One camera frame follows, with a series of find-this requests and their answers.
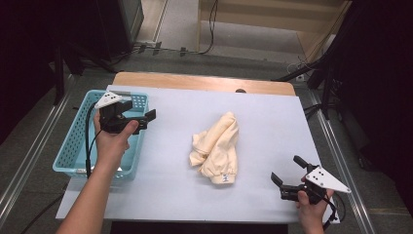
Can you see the person's right hand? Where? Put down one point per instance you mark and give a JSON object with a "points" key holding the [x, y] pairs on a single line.
{"points": [[311, 213]]}

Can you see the black cabinet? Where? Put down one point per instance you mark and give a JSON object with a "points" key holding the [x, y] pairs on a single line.
{"points": [[117, 26]]}

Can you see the wooden shelf unit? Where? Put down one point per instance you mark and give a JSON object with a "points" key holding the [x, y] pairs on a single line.
{"points": [[246, 16]]}

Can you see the black curtain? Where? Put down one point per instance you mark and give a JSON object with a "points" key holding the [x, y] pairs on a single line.
{"points": [[383, 81], [26, 48]]}

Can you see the black metal stand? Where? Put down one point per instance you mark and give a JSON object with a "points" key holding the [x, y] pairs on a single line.
{"points": [[59, 74], [326, 94]]}

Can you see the dark table grommet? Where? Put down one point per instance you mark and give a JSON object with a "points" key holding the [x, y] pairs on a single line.
{"points": [[240, 91]]}

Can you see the white table board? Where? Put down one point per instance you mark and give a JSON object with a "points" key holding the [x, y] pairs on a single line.
{"points": [[259, 130]]}

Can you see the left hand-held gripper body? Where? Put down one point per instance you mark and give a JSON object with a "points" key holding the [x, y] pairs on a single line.
{"points": [[112, 122]]}

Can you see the light blue plastic basket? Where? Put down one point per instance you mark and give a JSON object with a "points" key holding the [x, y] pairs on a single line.
{"points": [[69, 143]]}

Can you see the cream sweatshirt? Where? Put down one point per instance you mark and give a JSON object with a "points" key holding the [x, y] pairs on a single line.
{"points": [[217, 146]]}

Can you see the person's left hand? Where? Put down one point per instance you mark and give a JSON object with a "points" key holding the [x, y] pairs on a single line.
{"points": [[110, 146]]}

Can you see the metal floor rail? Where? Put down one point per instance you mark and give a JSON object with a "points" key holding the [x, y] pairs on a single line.
{"points": [[160, 21], [32, 152], [339, 162]]}

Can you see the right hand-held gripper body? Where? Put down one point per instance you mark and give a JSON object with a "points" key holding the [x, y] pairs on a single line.
{"points": [[324, 178]]}

